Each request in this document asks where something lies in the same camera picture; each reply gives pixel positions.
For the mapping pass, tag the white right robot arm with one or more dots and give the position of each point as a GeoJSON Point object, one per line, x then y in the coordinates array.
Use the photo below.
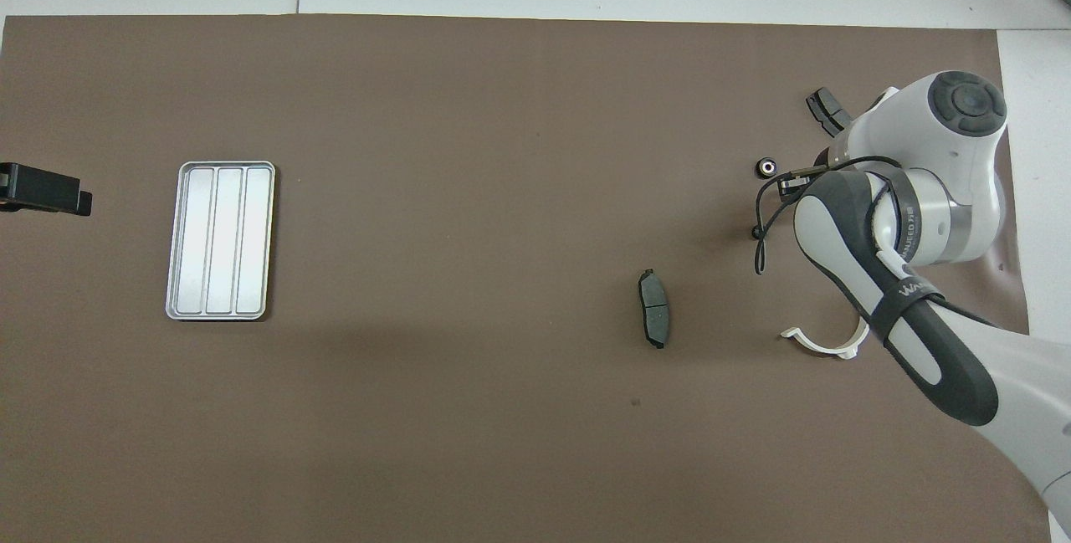
{"type": "Point", "coordinates": [920, 116]}

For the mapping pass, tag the silver metal tray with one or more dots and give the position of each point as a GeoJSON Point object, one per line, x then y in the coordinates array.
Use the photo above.
{"type": "Point", "coordinates": [219, 242]}

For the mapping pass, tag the short wide grey brake pad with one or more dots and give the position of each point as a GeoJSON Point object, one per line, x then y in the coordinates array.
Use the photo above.
{"type": "Point", "coordinates": [824, 108]}

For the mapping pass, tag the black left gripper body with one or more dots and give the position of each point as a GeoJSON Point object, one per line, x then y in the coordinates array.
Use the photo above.
{"type": "Point", "coordinates": [7, 187]}

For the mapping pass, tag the brown table mat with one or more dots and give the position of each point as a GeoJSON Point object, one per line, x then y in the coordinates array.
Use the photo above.
{"type": "Point", "coordinates": [502, 108]}

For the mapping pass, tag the long narrow grey brake pad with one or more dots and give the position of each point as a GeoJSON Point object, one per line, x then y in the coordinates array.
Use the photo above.
{"type": "Point", "coordinates": [654, 309]}

